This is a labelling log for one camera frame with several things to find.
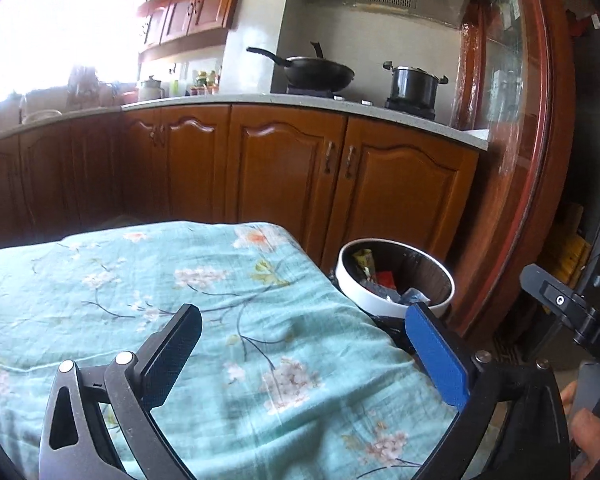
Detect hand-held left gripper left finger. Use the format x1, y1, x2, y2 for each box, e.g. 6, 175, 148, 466
38, 303, 204, 480

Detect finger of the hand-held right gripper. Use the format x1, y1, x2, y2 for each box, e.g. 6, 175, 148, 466
519, 262, 590, 336

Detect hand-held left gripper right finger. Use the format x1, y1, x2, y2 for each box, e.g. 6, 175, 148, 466
404, 302, 572, 480

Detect silver blue wrapper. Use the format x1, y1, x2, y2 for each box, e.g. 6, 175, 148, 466
399, 287, 432, 307

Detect white round waste bin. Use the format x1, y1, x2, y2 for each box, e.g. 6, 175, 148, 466
333, 238, 456, 319

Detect green drink pouch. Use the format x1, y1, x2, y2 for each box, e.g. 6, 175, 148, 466
352, 248, 377, 275

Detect person's right hand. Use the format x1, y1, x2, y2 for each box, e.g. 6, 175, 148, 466
562, 380, 600, 479

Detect teal floral tablecloth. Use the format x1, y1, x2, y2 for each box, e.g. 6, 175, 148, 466
0, 220, 463, 480

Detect yellow box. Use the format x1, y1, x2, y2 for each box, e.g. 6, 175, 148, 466
544, 204, 593, 288

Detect wooden base cabinets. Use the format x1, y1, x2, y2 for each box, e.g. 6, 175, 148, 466
0, 104, 481, 273

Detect steel cooking pot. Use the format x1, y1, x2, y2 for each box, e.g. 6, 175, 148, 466
382, 60, 450, 107

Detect black gas stove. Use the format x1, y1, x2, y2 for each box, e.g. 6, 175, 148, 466
284, 85, 439, 112

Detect speckled kitchen countertop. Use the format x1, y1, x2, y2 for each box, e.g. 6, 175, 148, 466
0, 91, 491, 152

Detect black wok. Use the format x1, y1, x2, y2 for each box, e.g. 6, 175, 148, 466
246, 42, 356, 89

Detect wooden door frame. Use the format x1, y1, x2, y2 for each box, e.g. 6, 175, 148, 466
449, 0, 578, 343

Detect wooden wall cabinets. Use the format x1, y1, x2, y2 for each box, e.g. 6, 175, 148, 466
132, 0, 246, 63

